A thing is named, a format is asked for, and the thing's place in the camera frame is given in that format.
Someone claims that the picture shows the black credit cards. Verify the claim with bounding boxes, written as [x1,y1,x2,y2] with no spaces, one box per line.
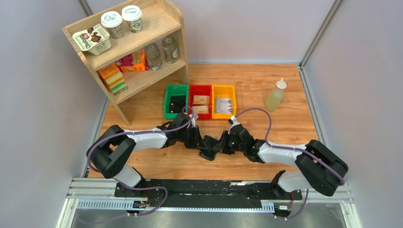
[169,95,187,114]

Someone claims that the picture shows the black card holder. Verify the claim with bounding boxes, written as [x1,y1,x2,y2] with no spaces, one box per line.
[199,135,221,161]

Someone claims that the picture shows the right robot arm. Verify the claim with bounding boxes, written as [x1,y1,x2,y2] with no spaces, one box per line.
[213,123,349,197]

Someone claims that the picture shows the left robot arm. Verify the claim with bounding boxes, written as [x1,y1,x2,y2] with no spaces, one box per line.
[86,113,207,187]

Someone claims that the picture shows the silver patterned cards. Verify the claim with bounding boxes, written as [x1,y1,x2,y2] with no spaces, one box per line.
[215,97,233,114]

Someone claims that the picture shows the green plastic bin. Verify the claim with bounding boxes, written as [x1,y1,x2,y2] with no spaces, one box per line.
[163,85,189,120]

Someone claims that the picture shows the red plastic bin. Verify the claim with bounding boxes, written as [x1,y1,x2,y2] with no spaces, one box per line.
[188,85,212,119]

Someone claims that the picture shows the green squeeze bottle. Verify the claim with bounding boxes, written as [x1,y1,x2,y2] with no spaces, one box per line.
[266,78,287,111]

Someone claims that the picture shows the yellow plastic bin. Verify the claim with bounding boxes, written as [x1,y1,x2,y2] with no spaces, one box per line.
[211,85,237,119]

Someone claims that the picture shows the orange snack box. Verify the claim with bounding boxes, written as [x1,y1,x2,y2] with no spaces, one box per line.
[115,49,149,73]

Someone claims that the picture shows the clear glass jar right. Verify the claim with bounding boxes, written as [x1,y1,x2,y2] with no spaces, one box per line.
[162,36,179,63]

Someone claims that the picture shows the green yellow sponge pack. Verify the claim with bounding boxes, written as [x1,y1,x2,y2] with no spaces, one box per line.
[104,71,128,95]

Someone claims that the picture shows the wooden shelf unit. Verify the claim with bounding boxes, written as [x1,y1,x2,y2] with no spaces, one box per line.
[62,0,190,126]

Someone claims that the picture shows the chocolate pudding tub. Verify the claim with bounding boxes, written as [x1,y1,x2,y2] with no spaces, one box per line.
[72,24,112,56]

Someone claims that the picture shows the right white lidded cup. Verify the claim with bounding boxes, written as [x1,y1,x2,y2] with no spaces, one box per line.
[121,5,143,33]

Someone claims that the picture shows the white lidded cup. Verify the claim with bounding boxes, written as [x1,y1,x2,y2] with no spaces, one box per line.
[121,5,143,33]
[101,11,125,39]

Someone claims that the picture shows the left white lidded cup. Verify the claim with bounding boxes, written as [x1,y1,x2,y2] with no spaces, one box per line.
[101,11,125,39]

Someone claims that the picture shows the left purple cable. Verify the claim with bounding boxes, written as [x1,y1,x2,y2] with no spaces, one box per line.
[86,106,195,217]

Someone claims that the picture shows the purple cable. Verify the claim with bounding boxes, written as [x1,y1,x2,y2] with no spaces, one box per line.
[229,107,345,220]
[86,106,195,217]

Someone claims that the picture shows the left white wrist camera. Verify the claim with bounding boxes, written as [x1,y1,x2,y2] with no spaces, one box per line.
[189,114,199,121]

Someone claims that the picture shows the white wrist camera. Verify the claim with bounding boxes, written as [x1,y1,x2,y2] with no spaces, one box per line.
[228,116,237,125]
[189,114,199,121]

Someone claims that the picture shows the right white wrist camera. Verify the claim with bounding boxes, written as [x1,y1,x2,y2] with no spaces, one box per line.
[228,116,237,125]

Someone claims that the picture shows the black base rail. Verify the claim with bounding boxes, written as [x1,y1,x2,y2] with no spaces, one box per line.
[114,179,303,202]

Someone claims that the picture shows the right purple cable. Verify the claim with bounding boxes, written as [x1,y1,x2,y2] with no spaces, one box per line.
[229,107,345,220]

